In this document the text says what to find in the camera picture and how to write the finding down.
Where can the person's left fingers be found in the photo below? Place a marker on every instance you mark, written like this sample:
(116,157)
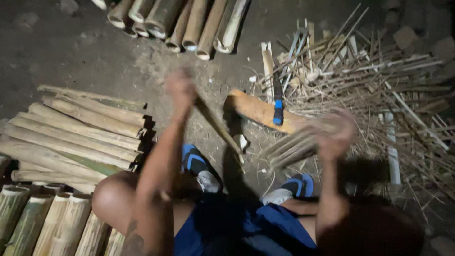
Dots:
(186,80)

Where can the person's right blue sandal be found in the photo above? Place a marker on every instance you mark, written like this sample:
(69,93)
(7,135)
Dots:
(293,188)

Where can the wooden chopping block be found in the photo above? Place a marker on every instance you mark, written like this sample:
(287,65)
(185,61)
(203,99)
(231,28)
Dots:
(263,112)

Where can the heap of bamboo scraps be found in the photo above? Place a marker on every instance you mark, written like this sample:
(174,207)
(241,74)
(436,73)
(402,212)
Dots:
(376,103)

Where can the row of green bamboo tubes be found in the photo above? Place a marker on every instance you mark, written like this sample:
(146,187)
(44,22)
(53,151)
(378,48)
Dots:
(53,224)

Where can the person's blue sandal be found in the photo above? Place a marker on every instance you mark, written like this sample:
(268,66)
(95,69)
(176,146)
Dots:
(293,188)
(197,167)

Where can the person's right fingers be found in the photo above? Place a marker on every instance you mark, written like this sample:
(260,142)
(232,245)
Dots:
(339,121)

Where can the person's right hand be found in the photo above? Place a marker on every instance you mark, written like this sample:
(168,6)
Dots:
(336,133)

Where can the pile of split bamboo slats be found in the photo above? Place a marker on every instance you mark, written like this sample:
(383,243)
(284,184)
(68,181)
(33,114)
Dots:
(74,135)

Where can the white pipe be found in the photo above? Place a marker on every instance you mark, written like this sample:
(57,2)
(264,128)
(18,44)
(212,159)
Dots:
(392,153)

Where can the row of brown bamboo tubes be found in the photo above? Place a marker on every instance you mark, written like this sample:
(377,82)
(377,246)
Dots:
(181,25)

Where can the split bamboo stick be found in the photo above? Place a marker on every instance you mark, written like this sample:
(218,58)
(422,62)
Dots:
(220,129)

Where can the person's left hand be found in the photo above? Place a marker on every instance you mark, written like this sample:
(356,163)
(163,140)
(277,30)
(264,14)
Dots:
(180,89)

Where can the person's left blue sandal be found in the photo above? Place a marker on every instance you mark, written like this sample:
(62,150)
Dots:
(197,167)

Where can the person's blue shorts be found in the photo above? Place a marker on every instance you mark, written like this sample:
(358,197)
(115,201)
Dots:
(245,231)

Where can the bundle of thin bamboo strips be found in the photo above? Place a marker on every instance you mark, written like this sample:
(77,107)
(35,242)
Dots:
(295,144)

